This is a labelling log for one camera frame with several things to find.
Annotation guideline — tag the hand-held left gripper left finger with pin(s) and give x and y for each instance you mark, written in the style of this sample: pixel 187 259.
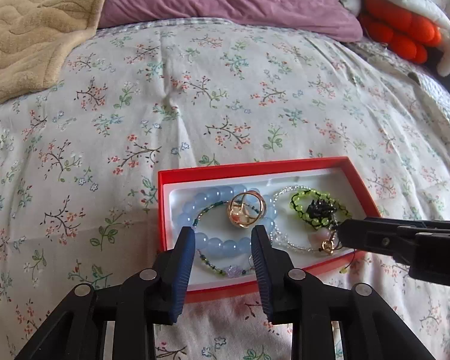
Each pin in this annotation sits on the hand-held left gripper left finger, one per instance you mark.
pixel 182 270

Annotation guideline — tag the black hair claw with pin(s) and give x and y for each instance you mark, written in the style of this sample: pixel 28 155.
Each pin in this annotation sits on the black hair claw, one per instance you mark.
pixel 320 209

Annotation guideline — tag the beige quilted blanket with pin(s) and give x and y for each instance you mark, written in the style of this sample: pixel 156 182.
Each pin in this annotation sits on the beige quilted blanket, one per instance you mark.
pixel 33 26

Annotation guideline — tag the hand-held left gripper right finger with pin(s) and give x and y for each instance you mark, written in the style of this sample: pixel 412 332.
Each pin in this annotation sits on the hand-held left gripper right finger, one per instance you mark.
pixel 262 270

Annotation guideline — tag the red cardboard box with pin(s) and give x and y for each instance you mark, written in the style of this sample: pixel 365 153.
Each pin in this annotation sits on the red cardboard box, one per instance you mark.
pixel 172 213

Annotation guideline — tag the floral bed sheet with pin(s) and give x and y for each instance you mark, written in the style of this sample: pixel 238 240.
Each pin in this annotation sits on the floral bed sheet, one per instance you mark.
pixel 172 101

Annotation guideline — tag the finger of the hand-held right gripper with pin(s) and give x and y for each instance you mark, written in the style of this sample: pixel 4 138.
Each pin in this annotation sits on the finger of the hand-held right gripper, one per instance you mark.
pixel 367 234

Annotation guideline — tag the orange plush toy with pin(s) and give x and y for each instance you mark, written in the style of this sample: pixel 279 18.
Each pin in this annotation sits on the orange plush toy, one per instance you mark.
pixel 397 30

